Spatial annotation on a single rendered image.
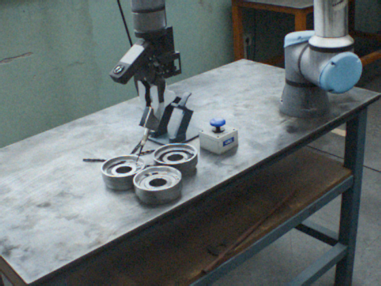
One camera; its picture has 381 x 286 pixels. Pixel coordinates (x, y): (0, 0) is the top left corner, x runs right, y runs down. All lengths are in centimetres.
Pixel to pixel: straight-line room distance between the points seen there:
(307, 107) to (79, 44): 168
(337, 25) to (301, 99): 27
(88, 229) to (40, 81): 182
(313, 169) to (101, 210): 84
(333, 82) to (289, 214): 42
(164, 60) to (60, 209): 40
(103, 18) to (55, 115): 60
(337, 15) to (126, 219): 70
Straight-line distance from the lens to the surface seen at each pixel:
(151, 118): 122
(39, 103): 286
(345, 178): 174
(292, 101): 150
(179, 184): 113
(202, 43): 347
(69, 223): 112
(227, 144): 132
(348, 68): 135
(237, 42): 352
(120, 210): 113
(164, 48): 120
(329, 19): 133
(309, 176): 171
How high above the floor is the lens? 140
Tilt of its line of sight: 26 degrees down
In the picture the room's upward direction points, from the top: 5 degrees counter-clockwise
